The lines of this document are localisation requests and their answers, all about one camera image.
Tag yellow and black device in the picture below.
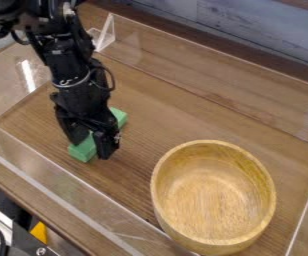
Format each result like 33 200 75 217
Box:
0 186 89 256

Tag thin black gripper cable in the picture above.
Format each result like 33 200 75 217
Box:
91 64 117 93

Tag clear acrylic corner bracket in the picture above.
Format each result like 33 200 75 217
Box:
87 14 116 52

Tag brown wooden bowl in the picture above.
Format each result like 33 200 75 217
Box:
150 140 277 256

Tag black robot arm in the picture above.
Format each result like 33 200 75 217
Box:
0 0 120 160

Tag green rectangular block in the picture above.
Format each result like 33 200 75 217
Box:
67 107 129 163

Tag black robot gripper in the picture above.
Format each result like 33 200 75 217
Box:
50 74 121 160

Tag clear acrylic enclosure walls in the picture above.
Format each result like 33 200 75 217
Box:
0 17 308 256

